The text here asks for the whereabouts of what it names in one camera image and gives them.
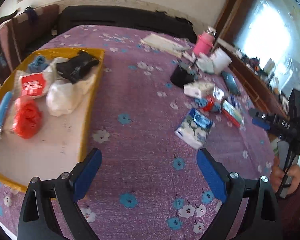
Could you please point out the white paper cup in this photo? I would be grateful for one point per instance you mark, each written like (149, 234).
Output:
(220, 60)

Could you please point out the wooden armchair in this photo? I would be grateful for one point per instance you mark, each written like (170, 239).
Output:
(22, 34)

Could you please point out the purple floral tablecloth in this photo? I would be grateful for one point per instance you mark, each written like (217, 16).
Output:
(149, 185)

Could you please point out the black round container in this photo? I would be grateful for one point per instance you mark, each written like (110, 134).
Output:
(183, 75)

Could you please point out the red plastic bag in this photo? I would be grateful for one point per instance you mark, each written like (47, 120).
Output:
(28, 118)

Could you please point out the lemon print tissue pack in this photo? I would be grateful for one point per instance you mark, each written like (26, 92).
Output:
(199, 89)

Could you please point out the black sofa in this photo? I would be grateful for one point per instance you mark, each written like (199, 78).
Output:
(157, 21)

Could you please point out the wooden sideboard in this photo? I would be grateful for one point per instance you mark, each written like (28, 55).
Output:
(261, 96)

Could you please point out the red white tissue pack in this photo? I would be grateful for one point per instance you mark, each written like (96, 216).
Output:
(34, 85)

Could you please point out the blue white tissue pack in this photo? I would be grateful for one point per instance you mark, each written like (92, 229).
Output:
(194, 129)

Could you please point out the white plastic bag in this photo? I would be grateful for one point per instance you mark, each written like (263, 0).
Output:
(63, 98)

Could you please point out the red blue small packet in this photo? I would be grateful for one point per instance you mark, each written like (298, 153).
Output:
(209, 104)

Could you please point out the blue cloth ball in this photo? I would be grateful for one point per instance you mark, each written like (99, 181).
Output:
(38, 65)

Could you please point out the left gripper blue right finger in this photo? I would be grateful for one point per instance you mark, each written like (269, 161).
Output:
(261, 219)

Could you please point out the blue long packet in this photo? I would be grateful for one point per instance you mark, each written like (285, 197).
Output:
(4, 105)

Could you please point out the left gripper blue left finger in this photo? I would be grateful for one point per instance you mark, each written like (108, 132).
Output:
(37, 218)

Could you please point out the black plastic bag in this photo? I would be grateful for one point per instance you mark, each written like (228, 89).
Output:
(76, 68)

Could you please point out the white booklet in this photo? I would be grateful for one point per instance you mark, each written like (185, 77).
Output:
(201, 62)

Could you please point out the pink thermos bottle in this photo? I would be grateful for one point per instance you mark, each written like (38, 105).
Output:
(205, 42)

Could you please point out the colourful sponge pack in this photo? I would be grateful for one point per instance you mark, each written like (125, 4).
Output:
(232, 114)

